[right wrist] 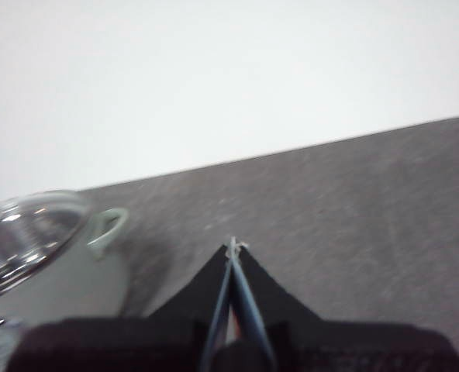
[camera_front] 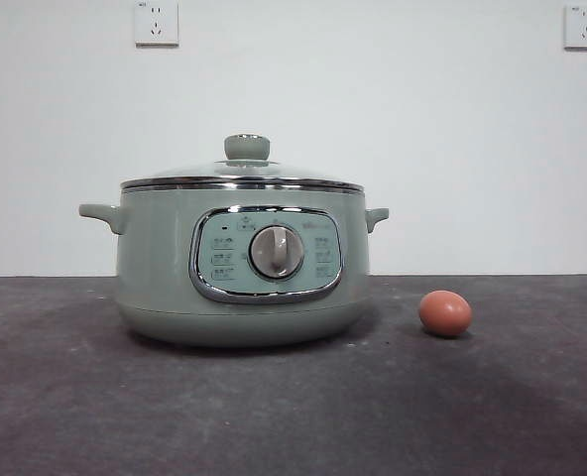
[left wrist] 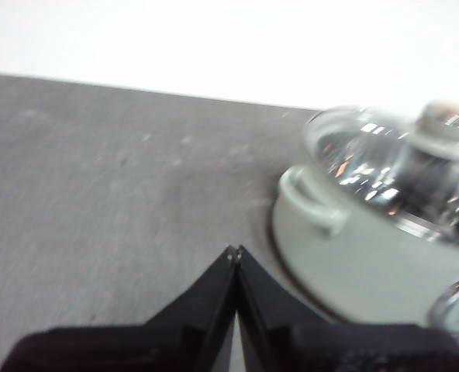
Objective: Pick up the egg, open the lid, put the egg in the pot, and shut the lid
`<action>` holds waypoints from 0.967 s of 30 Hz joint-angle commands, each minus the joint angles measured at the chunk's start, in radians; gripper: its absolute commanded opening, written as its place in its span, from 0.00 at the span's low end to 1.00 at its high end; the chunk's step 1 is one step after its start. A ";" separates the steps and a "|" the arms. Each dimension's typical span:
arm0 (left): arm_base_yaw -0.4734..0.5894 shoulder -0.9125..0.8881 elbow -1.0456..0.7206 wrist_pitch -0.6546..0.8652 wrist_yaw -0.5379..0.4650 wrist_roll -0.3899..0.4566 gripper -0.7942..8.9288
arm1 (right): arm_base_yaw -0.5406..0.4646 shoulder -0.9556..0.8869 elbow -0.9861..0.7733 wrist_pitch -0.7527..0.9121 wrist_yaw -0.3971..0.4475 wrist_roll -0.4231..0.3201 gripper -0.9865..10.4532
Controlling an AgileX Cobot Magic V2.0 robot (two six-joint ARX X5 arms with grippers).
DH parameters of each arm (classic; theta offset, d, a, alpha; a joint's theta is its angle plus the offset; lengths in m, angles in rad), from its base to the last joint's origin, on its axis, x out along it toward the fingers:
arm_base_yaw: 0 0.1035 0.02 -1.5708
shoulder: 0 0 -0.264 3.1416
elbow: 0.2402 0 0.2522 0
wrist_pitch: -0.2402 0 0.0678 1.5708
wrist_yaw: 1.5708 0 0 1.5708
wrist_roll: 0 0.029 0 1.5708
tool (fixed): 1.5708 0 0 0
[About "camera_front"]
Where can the glass lid with green knob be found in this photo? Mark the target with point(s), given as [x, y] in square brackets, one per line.
[246, 147]

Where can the brown egg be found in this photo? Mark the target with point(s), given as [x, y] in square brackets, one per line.
[444, 313]

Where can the pale green electric pot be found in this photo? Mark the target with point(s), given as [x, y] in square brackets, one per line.
[159, 258]

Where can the white wall socket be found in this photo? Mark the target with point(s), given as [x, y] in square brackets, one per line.
[586, 27]
[156, 23]

